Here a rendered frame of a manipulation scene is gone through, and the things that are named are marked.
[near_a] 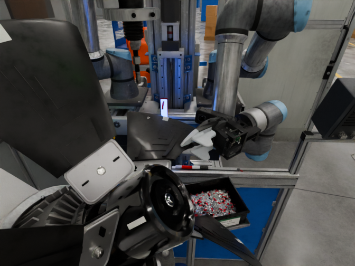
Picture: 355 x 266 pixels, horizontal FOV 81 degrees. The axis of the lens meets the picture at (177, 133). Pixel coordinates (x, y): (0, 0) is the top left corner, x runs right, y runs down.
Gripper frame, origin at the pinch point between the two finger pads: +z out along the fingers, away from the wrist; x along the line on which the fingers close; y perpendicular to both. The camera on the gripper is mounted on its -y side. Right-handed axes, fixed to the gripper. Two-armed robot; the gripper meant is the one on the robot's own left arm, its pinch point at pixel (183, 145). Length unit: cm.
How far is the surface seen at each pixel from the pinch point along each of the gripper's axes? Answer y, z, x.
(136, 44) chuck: 1.9, 11.5, -24.7
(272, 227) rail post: 16, -52, 68
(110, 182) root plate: 6.6, 19.5, -6.3
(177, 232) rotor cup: 18.4, 14.8, -5.2
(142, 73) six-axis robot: -324, -152, 128
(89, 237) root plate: 15.1, 24.6, -9.4
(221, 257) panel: 5, -35, 103
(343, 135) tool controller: 17, -56, 8
